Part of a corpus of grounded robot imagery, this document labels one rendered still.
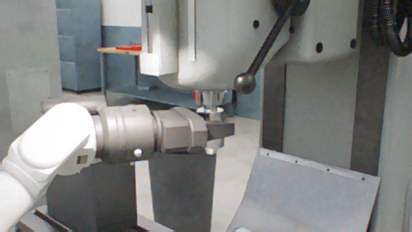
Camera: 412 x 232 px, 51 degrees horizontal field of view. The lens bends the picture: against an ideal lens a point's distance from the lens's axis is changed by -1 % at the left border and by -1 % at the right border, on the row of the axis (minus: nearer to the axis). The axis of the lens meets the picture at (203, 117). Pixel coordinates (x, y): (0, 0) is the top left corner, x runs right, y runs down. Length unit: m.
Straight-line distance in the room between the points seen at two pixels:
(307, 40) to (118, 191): 0.55
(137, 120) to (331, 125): 0.52
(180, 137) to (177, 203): 2.08
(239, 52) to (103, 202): 0.53
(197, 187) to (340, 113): 1.79
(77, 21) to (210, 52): 7.36
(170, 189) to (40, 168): 2.13
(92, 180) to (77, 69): 7.02
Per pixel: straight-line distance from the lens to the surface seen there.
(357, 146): 1.00
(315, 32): 0.73
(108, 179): 0.99
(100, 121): 0.65
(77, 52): 7.94
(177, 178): 2.65
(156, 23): 0.60
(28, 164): 0.60
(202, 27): 0.60
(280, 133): 1.09
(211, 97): 0.69
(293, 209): 1.06
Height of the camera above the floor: 1.43
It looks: 14 degrees down
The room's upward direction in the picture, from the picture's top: straight up
